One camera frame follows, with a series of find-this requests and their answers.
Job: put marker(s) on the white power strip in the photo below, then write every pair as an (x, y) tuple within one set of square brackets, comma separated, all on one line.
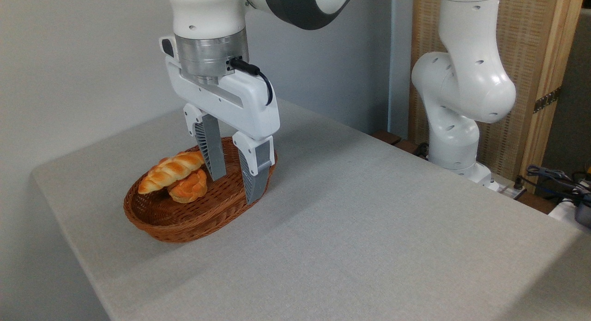
[(563, 211)]

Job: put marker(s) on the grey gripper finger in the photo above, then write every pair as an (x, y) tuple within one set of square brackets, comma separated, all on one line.
[(254, 173), (210, 145)]

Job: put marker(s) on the long braided bread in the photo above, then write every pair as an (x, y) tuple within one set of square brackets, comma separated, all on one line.
[(166, 173)]

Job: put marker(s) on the wooden woven folding screen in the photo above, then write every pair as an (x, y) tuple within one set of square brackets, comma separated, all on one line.
[(517, 34)]

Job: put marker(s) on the round orange bread roll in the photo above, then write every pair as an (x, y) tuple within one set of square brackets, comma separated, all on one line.
[(189, 189)]

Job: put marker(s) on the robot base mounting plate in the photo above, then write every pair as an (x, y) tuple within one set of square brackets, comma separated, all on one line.
[(505, 189)]

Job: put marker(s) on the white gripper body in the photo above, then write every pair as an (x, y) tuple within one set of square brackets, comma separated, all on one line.
[(240, 104)]

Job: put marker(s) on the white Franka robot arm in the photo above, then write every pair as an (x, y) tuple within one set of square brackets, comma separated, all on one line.
[(461, 81)]

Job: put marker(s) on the brown wooden block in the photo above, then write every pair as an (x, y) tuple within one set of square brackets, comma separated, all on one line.
[(407, 147), (387, 137)]

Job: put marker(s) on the brown wicker basket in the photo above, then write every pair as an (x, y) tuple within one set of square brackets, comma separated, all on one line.
[(194, 224)]

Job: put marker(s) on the grey electronic box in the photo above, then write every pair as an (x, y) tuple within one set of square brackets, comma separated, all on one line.
[(584, 215)]

